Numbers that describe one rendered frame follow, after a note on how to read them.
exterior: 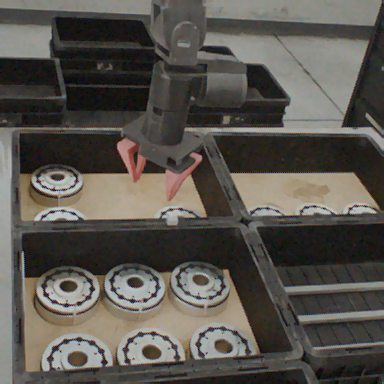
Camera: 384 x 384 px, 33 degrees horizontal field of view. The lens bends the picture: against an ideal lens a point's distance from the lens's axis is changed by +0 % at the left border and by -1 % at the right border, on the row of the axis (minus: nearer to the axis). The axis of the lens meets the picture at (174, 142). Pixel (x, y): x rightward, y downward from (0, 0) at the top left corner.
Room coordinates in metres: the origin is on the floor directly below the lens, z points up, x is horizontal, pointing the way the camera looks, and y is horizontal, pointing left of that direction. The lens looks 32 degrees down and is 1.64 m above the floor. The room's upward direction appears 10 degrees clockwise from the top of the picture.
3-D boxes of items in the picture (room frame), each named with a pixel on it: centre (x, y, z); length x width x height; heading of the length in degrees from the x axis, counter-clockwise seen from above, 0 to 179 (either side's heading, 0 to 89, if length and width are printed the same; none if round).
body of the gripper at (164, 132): (0.79, 0.02, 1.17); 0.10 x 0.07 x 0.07; 62
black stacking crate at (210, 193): (1.00, 0.09, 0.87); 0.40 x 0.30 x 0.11; 107
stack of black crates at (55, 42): (2.42, 0.35, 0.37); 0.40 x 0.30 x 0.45; 109
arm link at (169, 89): (0.79, 0.01, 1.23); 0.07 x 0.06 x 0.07; 109
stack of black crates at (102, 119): (2.05, 0.23, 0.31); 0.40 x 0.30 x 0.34; 109
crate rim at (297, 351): (0.72, 0.00, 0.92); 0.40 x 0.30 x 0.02; 107
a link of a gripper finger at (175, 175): (0.78, 0.00, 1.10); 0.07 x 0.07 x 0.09; 62
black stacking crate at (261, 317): (0.72, 0.00, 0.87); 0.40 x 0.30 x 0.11; 107
